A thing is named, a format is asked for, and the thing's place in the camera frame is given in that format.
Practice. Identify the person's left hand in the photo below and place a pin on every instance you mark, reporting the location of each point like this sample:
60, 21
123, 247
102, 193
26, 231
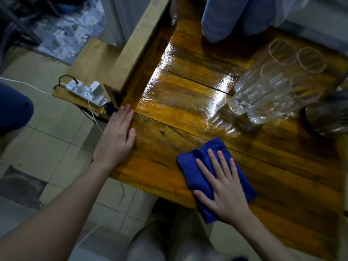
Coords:
114, 144

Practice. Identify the person's right hand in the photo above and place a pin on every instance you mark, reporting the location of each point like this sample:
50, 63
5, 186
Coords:
228, 199

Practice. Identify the blue cleaning cloth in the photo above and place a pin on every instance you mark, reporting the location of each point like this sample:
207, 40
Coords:
190, 168

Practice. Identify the steel kettle black handle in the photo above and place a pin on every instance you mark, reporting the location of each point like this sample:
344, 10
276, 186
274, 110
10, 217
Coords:
329, 114

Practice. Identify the person's left forearm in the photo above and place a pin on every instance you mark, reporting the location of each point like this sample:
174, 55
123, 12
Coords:
54, 217

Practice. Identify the person's grey trousers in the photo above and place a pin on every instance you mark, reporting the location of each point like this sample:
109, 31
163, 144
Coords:
168, 236

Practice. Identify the dark phone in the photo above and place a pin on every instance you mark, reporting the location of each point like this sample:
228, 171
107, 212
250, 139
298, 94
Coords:
111, 108

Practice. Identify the glossy wooden table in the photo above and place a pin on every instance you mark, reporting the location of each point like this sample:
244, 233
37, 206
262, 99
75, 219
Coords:
272, 173

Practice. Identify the white charger plug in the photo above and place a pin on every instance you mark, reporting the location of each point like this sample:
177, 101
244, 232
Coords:
96, 89

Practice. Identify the white power strip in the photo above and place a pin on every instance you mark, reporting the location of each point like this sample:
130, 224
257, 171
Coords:
78, 91

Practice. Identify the low wooden bench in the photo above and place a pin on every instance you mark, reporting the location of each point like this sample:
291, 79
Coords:
92, 62

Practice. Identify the floral floor mat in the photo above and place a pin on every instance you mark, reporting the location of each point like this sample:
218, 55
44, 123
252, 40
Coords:
70, 32

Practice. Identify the white counter cart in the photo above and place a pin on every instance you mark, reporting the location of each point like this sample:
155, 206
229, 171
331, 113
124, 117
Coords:
127, 13

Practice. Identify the metal stove stand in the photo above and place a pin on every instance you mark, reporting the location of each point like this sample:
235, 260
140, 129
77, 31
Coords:
21, 24

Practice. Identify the stack of blue bowls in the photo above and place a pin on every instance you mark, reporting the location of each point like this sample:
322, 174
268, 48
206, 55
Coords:
223, 18
261, 16

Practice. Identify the light wooden rail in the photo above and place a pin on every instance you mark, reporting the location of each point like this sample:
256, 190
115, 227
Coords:
136, 51

